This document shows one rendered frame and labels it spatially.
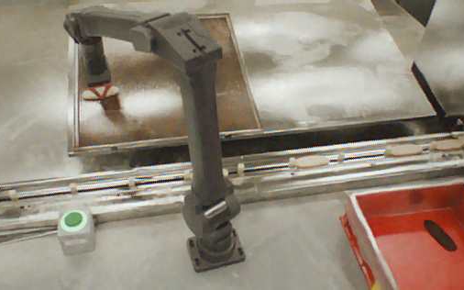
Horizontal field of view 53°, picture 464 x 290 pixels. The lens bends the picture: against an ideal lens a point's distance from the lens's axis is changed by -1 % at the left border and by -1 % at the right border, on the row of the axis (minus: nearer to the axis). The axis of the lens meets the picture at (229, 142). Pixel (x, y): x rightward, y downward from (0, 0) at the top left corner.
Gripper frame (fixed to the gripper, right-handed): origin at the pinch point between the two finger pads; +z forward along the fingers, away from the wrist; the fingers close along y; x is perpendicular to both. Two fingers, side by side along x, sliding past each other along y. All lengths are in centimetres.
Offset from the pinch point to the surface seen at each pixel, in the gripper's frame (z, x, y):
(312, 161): 2, 49, 37
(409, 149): 2, 78, 40
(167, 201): 0.3, 9.6, 38.7
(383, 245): 1, 56, 64
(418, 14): 84, 209, -98
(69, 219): -5.0, -12.6, 40.3
